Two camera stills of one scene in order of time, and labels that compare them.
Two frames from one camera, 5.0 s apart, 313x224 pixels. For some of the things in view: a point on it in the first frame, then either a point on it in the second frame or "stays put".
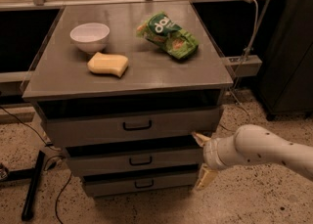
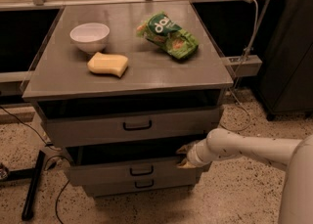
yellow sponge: x=104 y=64 stays put
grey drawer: x=176 y=154 to x=156 y=169
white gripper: x=210 y=156 to x=193 y=156
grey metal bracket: x=244 y=66 stays put
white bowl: x=91 y=36 stays put
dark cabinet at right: x=285 y=84 stays put
